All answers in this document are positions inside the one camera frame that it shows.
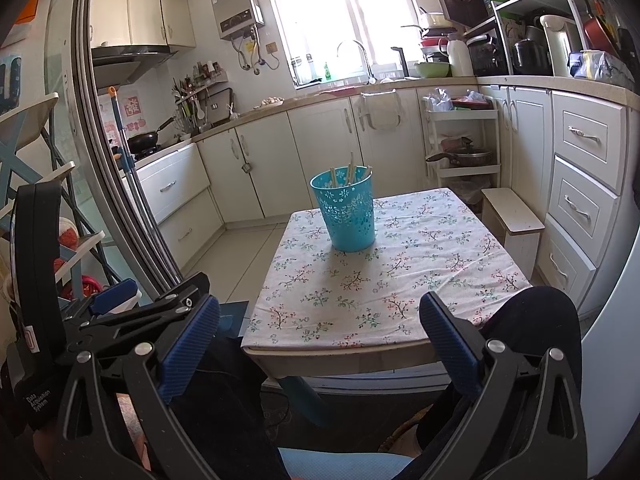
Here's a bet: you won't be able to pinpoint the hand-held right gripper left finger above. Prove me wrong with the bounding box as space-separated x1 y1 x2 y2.
54 295 222 480

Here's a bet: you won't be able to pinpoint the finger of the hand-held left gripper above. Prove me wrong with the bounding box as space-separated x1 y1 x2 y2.
60 280 140 322
60 272 213 362

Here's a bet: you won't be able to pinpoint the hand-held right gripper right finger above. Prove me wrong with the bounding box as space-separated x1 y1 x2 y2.
419 291 590 480

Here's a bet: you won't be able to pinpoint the blue perforated basket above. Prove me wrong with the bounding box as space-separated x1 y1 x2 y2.
310 169 376 253

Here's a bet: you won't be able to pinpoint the bundle of wooden chopsticks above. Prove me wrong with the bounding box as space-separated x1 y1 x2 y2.
327 151 373 192

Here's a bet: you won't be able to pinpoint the red patterned slipper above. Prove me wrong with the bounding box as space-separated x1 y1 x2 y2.
75 274 103 301

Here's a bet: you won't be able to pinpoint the orange white plush slipper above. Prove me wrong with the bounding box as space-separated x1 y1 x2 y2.
57 217 81 271

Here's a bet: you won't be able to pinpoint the dark blue floor mat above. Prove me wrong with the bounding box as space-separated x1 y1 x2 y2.
220 301 249 336

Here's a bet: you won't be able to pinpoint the person's left leg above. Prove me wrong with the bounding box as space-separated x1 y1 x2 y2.
170 335 291 480

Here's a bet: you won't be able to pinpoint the floral tablecloth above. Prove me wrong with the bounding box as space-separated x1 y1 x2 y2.
241 187 532 351

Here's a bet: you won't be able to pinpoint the yellow patterned slipper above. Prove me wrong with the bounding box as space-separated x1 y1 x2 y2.
377 405 428 453

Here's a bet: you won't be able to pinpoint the small white stool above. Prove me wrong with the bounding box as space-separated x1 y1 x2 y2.
481 187 546 267

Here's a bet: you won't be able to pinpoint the shoe rack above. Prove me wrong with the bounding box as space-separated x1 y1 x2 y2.
0 92 108 311

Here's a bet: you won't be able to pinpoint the black wok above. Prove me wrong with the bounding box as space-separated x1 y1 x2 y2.
127 116 177 153

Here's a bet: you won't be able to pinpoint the light blue stool seat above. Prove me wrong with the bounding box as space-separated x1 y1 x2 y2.
277 447 416 480

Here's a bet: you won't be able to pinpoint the lidded frying pan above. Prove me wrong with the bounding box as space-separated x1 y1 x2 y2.
426 146 495 168

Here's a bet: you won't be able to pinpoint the range hood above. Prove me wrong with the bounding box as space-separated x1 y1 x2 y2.
91 45 178 91

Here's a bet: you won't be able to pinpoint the white trolley rack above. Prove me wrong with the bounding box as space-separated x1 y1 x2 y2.
422 95 502 191

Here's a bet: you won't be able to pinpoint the beige tote bag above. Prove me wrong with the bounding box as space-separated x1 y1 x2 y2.
361 90 402 131

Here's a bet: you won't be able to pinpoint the red and green dish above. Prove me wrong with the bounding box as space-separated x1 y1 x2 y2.
452 91 491 110

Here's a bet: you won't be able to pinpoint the white plastic bag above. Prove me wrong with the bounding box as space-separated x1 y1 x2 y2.
427 87 453 111

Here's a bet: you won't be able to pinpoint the white upper cabinets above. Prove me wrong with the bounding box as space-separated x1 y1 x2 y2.
90 0 197 50

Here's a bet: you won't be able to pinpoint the black dish rack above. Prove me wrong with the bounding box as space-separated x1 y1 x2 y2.
291 54 323 86

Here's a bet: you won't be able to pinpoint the green bowl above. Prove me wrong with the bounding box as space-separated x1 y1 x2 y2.
414 61 451 78

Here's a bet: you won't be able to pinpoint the beige kitchen countertop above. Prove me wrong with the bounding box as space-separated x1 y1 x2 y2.
120 74 640 171

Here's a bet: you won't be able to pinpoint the white thermos jug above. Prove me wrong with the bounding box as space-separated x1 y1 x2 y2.
446 34 474 77

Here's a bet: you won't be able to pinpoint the black tap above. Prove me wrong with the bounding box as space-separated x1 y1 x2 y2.
391 46 411 78

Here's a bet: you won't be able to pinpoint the chrome sink faucet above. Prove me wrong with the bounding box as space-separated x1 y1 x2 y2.
336 40 377 86

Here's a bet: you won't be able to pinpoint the black toaster oven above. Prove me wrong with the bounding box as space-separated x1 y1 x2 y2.
465 27 513 77

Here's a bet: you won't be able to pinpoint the black cooking pot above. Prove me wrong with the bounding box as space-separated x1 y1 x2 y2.
511 37 551 76

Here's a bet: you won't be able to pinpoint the stack of pots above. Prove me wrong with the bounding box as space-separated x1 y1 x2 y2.
402 7 458 63

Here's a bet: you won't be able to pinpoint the blue packet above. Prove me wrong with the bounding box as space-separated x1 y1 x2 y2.
569 50 628 81

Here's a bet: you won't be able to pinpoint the white electric kettle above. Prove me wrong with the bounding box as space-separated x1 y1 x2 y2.
539 14 583 77

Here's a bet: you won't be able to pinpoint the black microwave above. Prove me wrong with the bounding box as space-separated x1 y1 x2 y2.
436 0 496 30

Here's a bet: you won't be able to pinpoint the kitchen window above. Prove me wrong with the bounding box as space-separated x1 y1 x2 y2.
265 0 436 86

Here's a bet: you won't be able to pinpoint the red pan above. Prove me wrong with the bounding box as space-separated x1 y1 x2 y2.
582 15 618 56

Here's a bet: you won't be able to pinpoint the sliding door frame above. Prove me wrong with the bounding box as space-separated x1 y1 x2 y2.
45 0 186 306

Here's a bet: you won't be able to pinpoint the pink wall stickers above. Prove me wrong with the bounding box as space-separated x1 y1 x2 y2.
125 95 148 133

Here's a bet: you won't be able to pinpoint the wall utensil rack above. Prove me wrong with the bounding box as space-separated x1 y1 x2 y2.
172 61 231 138

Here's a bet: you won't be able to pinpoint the wall water heater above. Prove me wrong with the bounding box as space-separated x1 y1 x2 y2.
209 0 266 41

